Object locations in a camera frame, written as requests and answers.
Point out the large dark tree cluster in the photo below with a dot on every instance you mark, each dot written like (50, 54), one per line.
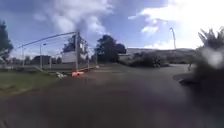
(107, 48)

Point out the low bushes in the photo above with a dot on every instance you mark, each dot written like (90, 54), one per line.
(146, 60)

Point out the dark grey asphalt road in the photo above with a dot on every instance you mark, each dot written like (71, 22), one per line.
(116, 100)

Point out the orange fence base block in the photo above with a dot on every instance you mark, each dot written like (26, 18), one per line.
(77, 74)

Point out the white building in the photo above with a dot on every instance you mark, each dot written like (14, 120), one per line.
(68, 56)

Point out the long low pale building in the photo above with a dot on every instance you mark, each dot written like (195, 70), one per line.
(160, 52)

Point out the street lamp pole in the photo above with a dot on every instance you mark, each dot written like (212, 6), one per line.
(173, 38)

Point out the green grass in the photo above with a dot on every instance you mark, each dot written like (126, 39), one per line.
(23, 81)

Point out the spiky palm bush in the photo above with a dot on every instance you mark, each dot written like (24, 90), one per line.
(208, 66)

